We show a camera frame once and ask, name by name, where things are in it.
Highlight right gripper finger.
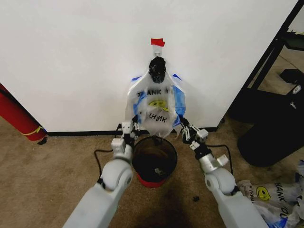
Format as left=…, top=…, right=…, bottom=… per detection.
left=178, top=115, right=192, bottom=135
left=181, top=126, right=200, bottom=145

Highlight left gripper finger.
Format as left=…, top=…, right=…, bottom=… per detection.
left=131, top=114, right=143, bottom=131
left=129, top=123, right=141, bottom=141

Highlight thank you plastic garbage bag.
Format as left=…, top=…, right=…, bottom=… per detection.
left=124, top=70, right=189, bottom=141

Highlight black trash bin red base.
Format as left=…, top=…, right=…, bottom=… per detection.
left=131, top=135, right=179, bottom=189

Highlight black baseboard strip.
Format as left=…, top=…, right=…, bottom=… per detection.
left=46, top=127, right=218, bottom=137

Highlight red tape strip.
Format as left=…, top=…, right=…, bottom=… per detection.
left=150, top=38, right=166, bottom=48

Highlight crumpled thank you plastic bags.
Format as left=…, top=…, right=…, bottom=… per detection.
left=236, top=159, right=304, bottom=228

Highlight red cylinder with yellow band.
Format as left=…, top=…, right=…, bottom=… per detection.
left=0, top=83, right=48, bottom=142

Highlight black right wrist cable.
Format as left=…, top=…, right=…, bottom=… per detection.
left=208, top=144, right=235, bottom=177

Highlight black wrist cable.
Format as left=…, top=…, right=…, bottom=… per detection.
left=94, top=123, right=124, bottom=178
left=208, top=144, right=235, bottom=177

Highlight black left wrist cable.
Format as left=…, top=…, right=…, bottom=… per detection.
left=94, top=123, right=124, bottom=178

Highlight black metal shelf frame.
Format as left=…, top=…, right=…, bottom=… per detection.
left=225, top=0, right=304, bottom=124

